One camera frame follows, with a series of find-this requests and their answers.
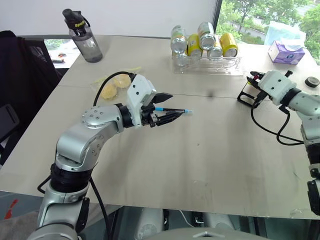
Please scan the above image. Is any black pen with blue tip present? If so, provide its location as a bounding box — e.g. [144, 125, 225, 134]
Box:
[153, 106, 195, 115]

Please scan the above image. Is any clear plastic drink bottle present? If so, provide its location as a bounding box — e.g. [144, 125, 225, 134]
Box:
[170, 24, 189, 57]

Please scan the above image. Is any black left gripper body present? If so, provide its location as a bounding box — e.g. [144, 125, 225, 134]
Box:
[140, 103, 161, 129]

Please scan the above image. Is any grey robot torso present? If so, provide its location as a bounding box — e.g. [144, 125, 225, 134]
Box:
[139, 226, 271, 240]

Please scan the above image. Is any clear bag of yellow snacks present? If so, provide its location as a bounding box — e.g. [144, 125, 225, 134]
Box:
[89, 65, 142, 101]

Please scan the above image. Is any black office chair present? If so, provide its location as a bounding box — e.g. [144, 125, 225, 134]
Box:
[0, 29, 62, 166]

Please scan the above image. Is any grey rounded robot leg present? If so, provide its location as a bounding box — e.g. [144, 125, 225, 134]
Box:
[136, 207, 165, 239]
[201, 212, 236, 230]

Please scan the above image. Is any clear acrylic can rack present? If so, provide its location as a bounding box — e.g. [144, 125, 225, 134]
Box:
[171, 53, 247, 76]

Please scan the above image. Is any yellow drink can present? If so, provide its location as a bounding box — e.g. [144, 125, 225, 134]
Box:
[186, 33, 204, 58]
[219, 32, 239, 58]

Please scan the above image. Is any grey water bottle black lid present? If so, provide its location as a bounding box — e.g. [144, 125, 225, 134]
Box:
[62, 8, 104, 64]

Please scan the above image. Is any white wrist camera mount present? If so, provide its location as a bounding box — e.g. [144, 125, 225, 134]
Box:
[257, 70, 298, 106]
[126, 74, 158, 127]

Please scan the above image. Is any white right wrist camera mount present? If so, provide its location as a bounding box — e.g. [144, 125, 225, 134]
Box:
[257, 70, 298, 106]

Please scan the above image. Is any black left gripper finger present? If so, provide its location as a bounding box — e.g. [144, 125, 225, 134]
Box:
[151, 92, 174, 104]
[155, 110, 186, 127]

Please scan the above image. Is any purple tissue box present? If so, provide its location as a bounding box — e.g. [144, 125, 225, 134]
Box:
[267, 40, 306, 66]

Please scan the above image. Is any green and silver drink can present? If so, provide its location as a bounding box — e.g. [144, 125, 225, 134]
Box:
[197, 21, 217, 50]

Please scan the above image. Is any light blue plastic pack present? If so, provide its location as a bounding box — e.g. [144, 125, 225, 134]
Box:
[264, 20, 307, 48]

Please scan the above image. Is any black wire pen holder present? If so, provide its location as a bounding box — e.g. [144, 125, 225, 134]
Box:
[236, 76, 262, 109]

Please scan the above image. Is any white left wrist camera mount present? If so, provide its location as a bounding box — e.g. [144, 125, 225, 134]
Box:
[126, 74, 158, 127]

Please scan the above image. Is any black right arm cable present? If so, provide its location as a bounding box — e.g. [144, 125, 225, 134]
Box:
[250, 93, 305, 146]

